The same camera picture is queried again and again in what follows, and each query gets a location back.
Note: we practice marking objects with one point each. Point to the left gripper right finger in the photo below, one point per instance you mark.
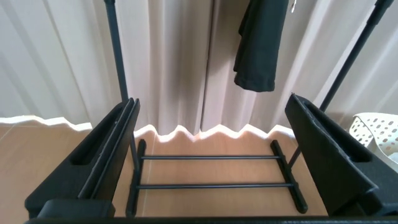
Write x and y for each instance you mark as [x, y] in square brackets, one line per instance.
[342, 186]

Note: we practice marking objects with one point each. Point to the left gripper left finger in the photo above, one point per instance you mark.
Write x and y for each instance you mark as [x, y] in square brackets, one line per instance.
[62, 193]

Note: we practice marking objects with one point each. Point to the black shorts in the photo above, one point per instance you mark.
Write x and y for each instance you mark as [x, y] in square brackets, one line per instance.
[258, 46]

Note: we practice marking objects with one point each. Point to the white laundry basket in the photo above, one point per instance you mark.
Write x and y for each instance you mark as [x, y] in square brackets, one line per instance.
[379, 130]

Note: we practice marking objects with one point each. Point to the black clothes rack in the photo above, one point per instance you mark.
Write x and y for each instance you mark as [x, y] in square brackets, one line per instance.
[211, 157]

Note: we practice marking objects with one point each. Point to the beige curtain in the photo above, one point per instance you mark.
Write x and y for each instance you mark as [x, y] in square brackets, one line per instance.
[155, 62]

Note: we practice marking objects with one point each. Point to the grey curtain wand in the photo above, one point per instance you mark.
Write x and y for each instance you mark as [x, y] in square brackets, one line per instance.
[207, 68]

